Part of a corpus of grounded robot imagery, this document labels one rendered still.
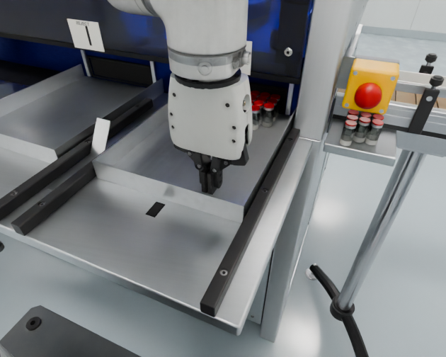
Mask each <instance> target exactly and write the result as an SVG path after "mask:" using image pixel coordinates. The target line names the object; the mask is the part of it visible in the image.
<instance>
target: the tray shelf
mask: <svg viewBox="0 0 446 357"><path fill-rule="evenodd" d="M152 102H153V107H152V108H150V109H149V110H148V111H147V112H146V113H144V114H142V115H141V116H139V117H138V118H137V119H136V120H134V121H133V122H132V123H130V124H129V125H128V126H127V127H125V128H124V129H122V130H121V131H119V133H117V134H116V135H114V136H113V137H112V138H110V139H109V140H108V141H107V145H106V149H107V148H109V146H111V145H112V144H114V143H115V142H116V141H118V140H119V139H120V138H121V137H123V136H124V135H125V134H127V133H128V132H129V131H130V130H131V129H133V128H134V127H136V126H137V125H139V124H140V123H141V122H142V121H143V120H145V119H146V118H147V117H149V116H150V115H151V114H152V113H154V112H155V111H156V110H158V109H159V108H160V107H162V106H163V105H164V104H165V103H167V102H168V93H162V94H161V95H160V96H158V97H157V98H155V99H154V100H153V101H152ZM312 145H313V141H311V140H306V139H302V138H298V140H297V143H296V145H295V147H294V149H293V151H292V153H291V155H290V158H289V159H288V162H287V164H286V166H285V168H284V170H283V173H282V175H281V177H280V179H279V181H278V184H277V186H276V187H275V190H274V191H273V194H272V196H271V198H270V200H269V202H268V205H267V207H266V209H265V211H264V213H263V216H262V218H261V220H260V222H259V223H258V226H257V228H256V231H255V232H254V234H253V237H252V239H251V241H250V243H249V245H248V248H247V250H246V252H245V254H244V256H243V258H242V260H241V263H240V264H239V267H238V269H237V271H236V273H235V275H234V277H233V280H232V282H231V284H230V286H229V288H228V291H227V293H226V295H225V296H224V299H223V301H222V304H221V305H220V307H219V309H218V312H217V314H216V316H215V317H212V316H209V315H208V314H205V313H203V312H201V311H200V301H201V299H202V297H203V295H204V294H205V292H206V290H207V288H208V286H209V284H210V282H211V280H212V279H213V277H214V275H215V273H216V271H217V269H218V267H219V265H220V264H221V262H222V259H223V258H224V255H225V254H226V252H227V250H228V248H229V246H230V244H231V242H232V240H233V238H234V237H235V235H236V233H237V231H238V229H239V227H240V225H241V223H238V222H234V221H231V220H228V219H225V218H223V217H218V216H216V215H212V214H209V213H207V212H203V211H200V210H196V209H194V208H189V207H187V206H184V205H181V204H178V203H174V202H171V201H169V200H165V199H162V198H158V197H156V196H153V195H149V194H146V193H143V192H140V191H136V190H133V189H131V188H127V187H124V186H121V185H117V184H115V183H111V182H109V181H104V180H102V179H99V178H97V176H96V177H95V178H93V179H92V180H91V181H90V182H88V183H87V184H86V185H85V186H84V187H83V188H82V189H80V190H79V191H78V192H77V193H75V194H74V195H73V196H72V197H71V198H70V199H69V200H67V201H66V202H65V203H64V204H62V205H61V206H60V207H59V208H57V209H56V210H55V211H54V212H53V213H52V214H51V215H49V216H48V217H47V218H45V219H44V220H43V221H42V222H41V223H40V224H39V225H38V226H36V227H35V228H34V229H32V230H31V231H30V232H29V233H27V235H26V236H23V235H21V234H18V233H16V232H15V230H14V228H13V227H12V226H11V223H12V222H13V221H14V220H15V219H16V218H18V217H19V216H21V215H22V214H23V213H24V212H25V211H27V210H28V209H30V208H31V207H32V206H34V204H36V203H37V202H38V201H40V200H41V199H43V198H44V197H45V196H46V195H47V194H49V193H50V192H52V191H51V190H48V189H47V188H48V187H49V186H51V185H52V184H53V183H54V182H55V181H57V180H58V179H60V178H61V177H62V176H63V175H65V174H66V173H67V172H69V171H70V170H71V169H73V168H74V167H75V166H76V165H78V164H79V163H81V162H82V161H83V160H85V158H87V157H88V156H90V154H89V155H88V156H86V157H85V158H83V159H82V160H81V161H80V162H78V163H77V164H75V165H74V166H73V167H72V168H70V169H69V170H68V171H66V172H65V173H63V174H62V175H61V176H60V177H58V178H57V179H55V180H54V181H53V182H52V183H50V184H49V185H48V186H46V187H45V188H43V189H42V190H41V191H40V192H38V193H37V194H35V195H34V196H33V197H32V198H30V199H29V200H27V201H26V202H24V204H22V205H21V206H19V207H18V208H16V209H15V210H14V211H13V212H11V213H10V214H9V215H7V216H6V217H5V218H4V219H2V220H1V221H0V233H3V234H5V235H7V236H10V237H12V238H14V239H17V240H18V241H21V242H23V243H26V244H28V245H30V246H32V247H35V248H37V249H39V250H41V251H44V252H46V253H48V254H51V255H53V256H56V257H57V258H60V259H62V260H64V261H67V262H69V263H71V264H74V265H75V266H78V267H80V268H83V269H85V270H87V271H90V272H92V273H95V274H96V275H98V276H101V277H103V278H106V279H108V280H110V281H112V282H114V283H117V284H119V285H122V286H124V287H126V288H129V289H130V290H133V291H135V292H137V293H140V294H142V295H145V296H147V297H148V298H151V299H153V300H156V301H158V302H161V303H163V304H165V305H168V306H169V307H172V308H174V309H176V310H179V311H181V312H184V313H186V314H187V315H190V316H192V317H195V318H197V319H200V320H202V321H204V322H207V323H208V324H211V325H213V326H215V327H218V328H220V329H223V330H225V331H226V332H229V333H231V334H234V335H236V336H238V335H240V333H241V331H242V329H243V326H244V323H245V321H246V318H247V316H248V313H249V310H250V308H251V305H252V303H253V300H254V298H255V295H256V292H257V290H258V286H259V285H260V282H261V279H262V277H263V274H264V272H265V268H266V266H267V264H268V261H269V259H270V255H271V254H272V251H273V248H274V246H275V243H276V241H277V238H278V235H279V233H280V230H281V227H282V224H283V222H284V220H285V217H286V214H287V211H288V210H289V207H290V204H291V202H292V199H293V196H294V194H295V191H296V189H297V186H298V183H299V180H300V179H301V176H302V173H303V170H304V168H305V165H306V163H307V160H308V158H309V155H310V152H311V149H312ZM50 164H51V163H49V162H46V161H42V160H39V159H36V158H33V157H29V156H26V155H24V154H20V153H17V152H13V151H11V150H8V149H4V148H1V147H0V198H2V197H4V196H5V195H6V194H8V193H9V192H11V191H12V190H13V189H15V188H17V187H18V186H19V185H21V184H22V183H24V182H25V181H27V180H28V179H29V178H31V177H32V176H34V175H36V173H38V172H39V171H41V170H43V169H44V168H45V167H47V166H48V165H50ZM155 202H159V203H163V204H165V206H164V207H163V208H162V209H161V211H160V212H159V213H158V215H157V216H156V217H152V216H149V215H145V214H146V213H147V212H148V210H149V209H150V208H151V207H152V206H153V204H155Z"/></svg>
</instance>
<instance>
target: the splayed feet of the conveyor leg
mask: <svg viewBox="0 0 446 357"><path fill-rule="evenodd" d="M305 276H306V277H307V278H308V279H309V280H312V281H315V280H318V282H320V284H321V285H322V286H323V287H324V289H325V290H326V292H327V293H328V295H329V297H330V298H331V300H332V302H331V305H330V312H331V314H332V316H333V317H334V318H335V319H337V320H339V321H342V322H343V324H344V326H345V329H346V331H347V333H348V336H349V339H350V342H351V344H352V347H353V350H354V353H355V357H369V356H368V353H367V349H366V347H365V344H364V341H363V339H362V336H361V333H360V331H359V329H358V326H357V324H356V322H355V320H354V318H353V313H354V311H355V305H354V303H353V304H352V306H351V308H350V309H349V310H347V311H345V310H342V309H340V308H339V307H338V306H337V299H338V297H339V295H340V292H339V291H338V289H337V287H336V286H335V285H334V283H333V282H332V280H331V279H330V278H329V277H328V276H327V275H326V274H325V273H324V272H323V271H322V269H321V268H320V267H319V266H318V265H317V264H315V263H314V264H312V265H311V266H310V268H308V269H307V270H306V271H305Z"/></svg>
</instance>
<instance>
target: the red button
mask: <svg viewBox="0 0 446 357"><path fill-rule="evenodd" d="M354 100H355V103H356V105H357V106H358V107H360V108H362V109H371V108H374V107H376V106H377V105H378V104H379V103H380V101H381V100H382V90H381V88H380V87H379V86H378V85H377V84H375V83H370V82H369V83H365V84H362V85H360V86H359V87H358V88H357V90H356V92H355V97H354Z"/></svg>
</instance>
